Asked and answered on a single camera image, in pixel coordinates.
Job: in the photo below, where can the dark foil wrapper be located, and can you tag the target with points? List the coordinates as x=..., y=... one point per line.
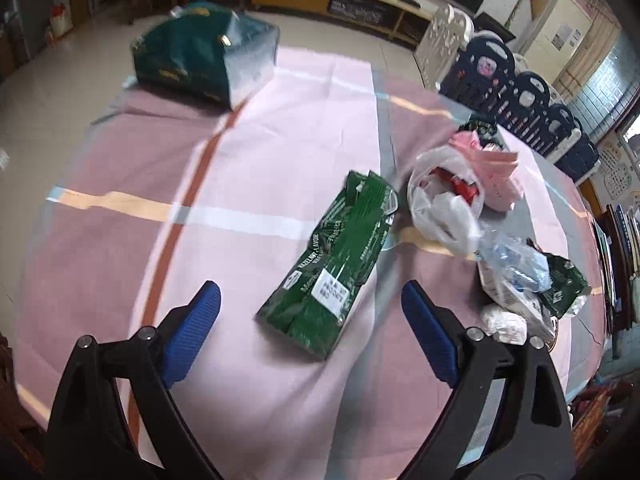
x=567, y=282

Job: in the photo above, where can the white plastic bag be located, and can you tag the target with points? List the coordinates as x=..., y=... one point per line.
x=445, y=215

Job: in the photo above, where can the beige curtain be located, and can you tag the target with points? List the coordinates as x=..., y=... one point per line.
x=590, y=55

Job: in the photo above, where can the striped plaid tablecloth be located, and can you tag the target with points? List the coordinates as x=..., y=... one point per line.
x=280, y=150

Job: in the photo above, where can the pink packet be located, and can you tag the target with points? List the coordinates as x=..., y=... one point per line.
x=495, y=175

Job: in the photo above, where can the green wafer packet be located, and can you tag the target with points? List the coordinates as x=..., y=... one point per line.
x=335, y=260

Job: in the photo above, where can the red and white bag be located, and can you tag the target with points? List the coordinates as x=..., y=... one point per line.
x=61, y=20

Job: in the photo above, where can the white tissue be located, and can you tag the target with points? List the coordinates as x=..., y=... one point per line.
x=502, y=325

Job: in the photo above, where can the wall learning charts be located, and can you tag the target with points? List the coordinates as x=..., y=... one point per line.
x=620, y=170

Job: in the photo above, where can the small red wrapper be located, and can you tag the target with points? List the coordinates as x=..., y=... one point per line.
x=457, y=182

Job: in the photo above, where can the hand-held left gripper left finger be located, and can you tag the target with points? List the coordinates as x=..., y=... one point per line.
x=192, y=330

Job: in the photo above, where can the black stereo amplifier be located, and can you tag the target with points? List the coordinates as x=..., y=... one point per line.
x=360, y=10

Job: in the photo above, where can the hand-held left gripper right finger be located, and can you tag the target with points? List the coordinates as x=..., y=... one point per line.
x=430, y=330

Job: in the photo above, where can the small dark green packet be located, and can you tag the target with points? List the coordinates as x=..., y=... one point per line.
x=477, y=127

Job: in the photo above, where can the white standing air conditioner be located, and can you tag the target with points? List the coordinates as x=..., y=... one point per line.
x=560, y=35

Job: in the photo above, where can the dark green shopping bag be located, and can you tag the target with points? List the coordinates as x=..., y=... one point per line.
x=190, y=50

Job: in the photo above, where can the row of colourful books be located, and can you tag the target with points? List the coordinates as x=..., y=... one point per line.
x=622, y=260

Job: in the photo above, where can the navy and white playpen fence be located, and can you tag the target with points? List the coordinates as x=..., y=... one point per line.
x=500, y=80

